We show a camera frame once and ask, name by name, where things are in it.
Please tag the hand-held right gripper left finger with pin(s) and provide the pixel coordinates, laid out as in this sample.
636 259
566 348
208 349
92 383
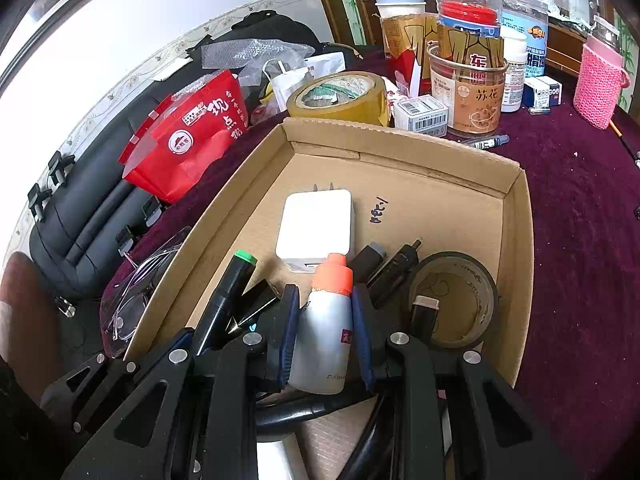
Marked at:
289 332

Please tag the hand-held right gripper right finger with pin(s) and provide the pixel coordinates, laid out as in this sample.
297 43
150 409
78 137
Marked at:
361 340

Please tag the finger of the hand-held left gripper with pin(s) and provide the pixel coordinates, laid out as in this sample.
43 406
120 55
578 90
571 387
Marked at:
120 382

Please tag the orange-capped white bottle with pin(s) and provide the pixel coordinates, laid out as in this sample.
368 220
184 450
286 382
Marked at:
322 330

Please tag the green-capped black marker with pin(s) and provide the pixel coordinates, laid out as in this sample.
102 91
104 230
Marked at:
227 285

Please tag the white charger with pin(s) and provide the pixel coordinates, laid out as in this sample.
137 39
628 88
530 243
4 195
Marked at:
315 230

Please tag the cardboard box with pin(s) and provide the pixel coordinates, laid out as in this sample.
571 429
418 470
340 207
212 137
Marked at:
425 200

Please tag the person's left hand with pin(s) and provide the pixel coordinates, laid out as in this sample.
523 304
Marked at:
30 310

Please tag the black marker pale cap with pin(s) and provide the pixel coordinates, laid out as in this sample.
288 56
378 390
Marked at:
424 317

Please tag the black curved tube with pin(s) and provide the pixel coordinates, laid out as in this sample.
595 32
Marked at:
310 407

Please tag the clear glasses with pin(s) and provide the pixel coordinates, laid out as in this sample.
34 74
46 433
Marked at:
135 300

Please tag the black tape roll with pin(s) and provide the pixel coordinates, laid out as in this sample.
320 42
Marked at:
480 285

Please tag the black backpack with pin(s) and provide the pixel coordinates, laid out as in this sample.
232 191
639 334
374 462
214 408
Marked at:
85 210

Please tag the red shopping bag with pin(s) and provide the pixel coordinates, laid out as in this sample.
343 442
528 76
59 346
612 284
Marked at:
185 145

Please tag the maroon velvet tablecloth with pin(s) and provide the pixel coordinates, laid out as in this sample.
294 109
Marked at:
575 270

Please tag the white barcode box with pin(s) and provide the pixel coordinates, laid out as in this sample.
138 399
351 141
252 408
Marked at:
421 115

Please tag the yellow tape roll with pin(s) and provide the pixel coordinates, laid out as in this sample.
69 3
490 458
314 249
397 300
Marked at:
345 105

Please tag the white paper bag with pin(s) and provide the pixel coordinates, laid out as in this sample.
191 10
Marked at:
310 77

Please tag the clear jar brown label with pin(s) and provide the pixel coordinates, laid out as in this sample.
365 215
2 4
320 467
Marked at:
470 100

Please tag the orange carton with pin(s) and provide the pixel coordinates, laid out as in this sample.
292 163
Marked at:
405 55

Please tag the white medicine bottle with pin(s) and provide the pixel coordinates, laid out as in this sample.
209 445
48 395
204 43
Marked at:
514 75

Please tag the black bag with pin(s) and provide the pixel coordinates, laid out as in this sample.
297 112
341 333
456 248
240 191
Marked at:
280 25

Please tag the small blue white box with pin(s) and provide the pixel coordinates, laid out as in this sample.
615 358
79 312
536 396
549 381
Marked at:
544 92

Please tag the white paper cup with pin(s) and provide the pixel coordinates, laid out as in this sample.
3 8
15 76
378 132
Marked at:
401 9

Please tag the red-lidded clear container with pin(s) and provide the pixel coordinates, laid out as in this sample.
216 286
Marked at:
467 10

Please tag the pink knitted jar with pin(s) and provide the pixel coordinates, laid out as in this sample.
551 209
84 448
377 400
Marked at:
597 85

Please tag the blue white pouch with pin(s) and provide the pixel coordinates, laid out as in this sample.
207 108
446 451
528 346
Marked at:
530 30

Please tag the bamboo wall poster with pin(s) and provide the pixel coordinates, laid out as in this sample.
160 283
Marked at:
347 0
631 55

